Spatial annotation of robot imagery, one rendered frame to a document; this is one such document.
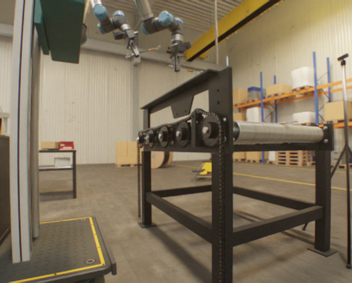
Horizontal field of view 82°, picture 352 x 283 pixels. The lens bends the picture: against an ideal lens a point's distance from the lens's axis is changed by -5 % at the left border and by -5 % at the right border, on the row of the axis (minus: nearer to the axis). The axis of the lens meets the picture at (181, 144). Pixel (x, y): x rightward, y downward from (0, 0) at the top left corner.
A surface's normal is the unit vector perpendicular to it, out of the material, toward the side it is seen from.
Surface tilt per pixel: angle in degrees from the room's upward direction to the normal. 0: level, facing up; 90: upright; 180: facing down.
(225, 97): 90
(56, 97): 90
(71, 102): 90
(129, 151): 90
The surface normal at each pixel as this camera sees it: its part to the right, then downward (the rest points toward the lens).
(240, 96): 0.47, -0.02
